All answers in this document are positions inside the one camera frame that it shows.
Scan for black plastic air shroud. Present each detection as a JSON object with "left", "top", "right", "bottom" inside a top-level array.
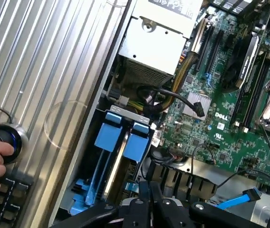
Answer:
[{"left": 144, "top": 163, "right": 219, "bottom": 202}]

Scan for green motherboard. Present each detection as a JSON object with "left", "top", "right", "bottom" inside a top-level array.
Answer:
[{"left": 149, "top": 0, "right": 270, "bottom": 181}]

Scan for silver metal drive cage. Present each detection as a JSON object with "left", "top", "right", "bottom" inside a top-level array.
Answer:
[{"left": 206, "top": 190, "right": 270, "bottom": 221}]

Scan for blue drive caddy brackets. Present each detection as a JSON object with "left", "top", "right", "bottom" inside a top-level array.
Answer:
[{"left": 58, "top": 105, "right": 154, "bottom": 214}]

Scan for silver finned heat sink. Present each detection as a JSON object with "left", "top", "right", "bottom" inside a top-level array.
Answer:
[{"left": 182, "top": 91, "right": 212, "bottom": 121}]

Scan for black keyboard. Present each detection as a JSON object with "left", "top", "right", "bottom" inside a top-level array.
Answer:
[{"left": 0, "top": 175, "right": 35, "bottom": 228}]

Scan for black RAM slot bank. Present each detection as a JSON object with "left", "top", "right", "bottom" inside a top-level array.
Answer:
[{"left": 229, "top": 51, "right": 270, "bottom": 133}]

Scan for open PC case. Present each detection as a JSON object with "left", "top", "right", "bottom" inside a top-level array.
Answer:
[{"left": 49, "top": 0, "right": 270, "bottom": 228}]

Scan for black graphics card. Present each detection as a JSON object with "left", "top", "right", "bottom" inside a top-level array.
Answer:
[{"left": 220, "top": 30, "right": 269, "bottom": 93}]

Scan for silver power supply unit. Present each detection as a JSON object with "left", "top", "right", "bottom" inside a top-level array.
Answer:
[{"left": 117, "top": 0, "right": 203, "bottom": 87}]

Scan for black wire with angled connector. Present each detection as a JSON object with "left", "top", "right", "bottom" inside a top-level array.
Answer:
[{"left": 136, "top": 85, "right": 206, "bottom": 118}]

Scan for black knob with blue ring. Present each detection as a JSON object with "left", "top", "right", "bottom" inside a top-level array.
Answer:
[{"left": 0, "top": 123, "right": 30, "bottom": 164}]

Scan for braided power cable bundle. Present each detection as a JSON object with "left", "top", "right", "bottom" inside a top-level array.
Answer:
[{"left": 143, "top": 51, "right": 200, "bottom": 114}]

